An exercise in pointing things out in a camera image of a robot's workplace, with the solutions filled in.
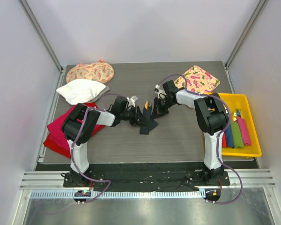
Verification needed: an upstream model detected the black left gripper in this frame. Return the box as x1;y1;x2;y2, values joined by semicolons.
120;105;150;127

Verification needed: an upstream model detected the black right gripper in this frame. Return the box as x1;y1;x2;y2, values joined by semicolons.
152;97;175;120

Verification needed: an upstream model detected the dark blue paper napkin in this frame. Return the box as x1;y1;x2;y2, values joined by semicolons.
140;106;159;135

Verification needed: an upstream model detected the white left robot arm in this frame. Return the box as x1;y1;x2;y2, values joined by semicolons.
61;101;149;187

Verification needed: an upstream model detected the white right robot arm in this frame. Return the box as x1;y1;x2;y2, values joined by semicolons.
151;85;229;185

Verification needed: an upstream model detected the red rolled napkin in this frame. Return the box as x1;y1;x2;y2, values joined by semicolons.
222;135;227;148

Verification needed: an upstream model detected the blue rolled napkin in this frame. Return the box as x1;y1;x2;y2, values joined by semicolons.
224;126;235;148

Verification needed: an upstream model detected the grey cloth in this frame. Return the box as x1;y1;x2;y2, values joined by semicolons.
89;86;110;103

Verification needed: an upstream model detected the floral pattern tray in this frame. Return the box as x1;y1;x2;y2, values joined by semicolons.
174;66;220;108

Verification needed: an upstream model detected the floral fabric pouch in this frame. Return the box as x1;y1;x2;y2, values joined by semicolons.
66;60;115;83

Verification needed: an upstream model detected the white cloth bag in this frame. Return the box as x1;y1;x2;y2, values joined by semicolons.
56;79;106;105

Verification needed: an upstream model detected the yellow plastic bin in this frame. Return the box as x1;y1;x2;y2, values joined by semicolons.
219;93;262;158

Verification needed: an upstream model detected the iridescent metal spoon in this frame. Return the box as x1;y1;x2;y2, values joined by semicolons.
233;112;238;122

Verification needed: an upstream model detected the magenta cloth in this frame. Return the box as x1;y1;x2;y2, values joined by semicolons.
46;103;108;150

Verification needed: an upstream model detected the red cloth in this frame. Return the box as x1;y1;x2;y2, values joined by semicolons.
43;102;108;159

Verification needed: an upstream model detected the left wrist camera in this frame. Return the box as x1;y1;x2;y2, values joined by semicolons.
111;96;138;113

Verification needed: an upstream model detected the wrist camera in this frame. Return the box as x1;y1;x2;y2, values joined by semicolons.
111;96;138;113
154;80;179;96

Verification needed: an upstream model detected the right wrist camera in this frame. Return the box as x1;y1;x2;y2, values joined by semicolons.
154;80;179;96

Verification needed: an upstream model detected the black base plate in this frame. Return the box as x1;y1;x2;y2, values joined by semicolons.
61;162;230;192

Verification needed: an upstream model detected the aluminium front rail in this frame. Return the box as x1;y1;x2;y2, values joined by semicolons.
20;169;275;200

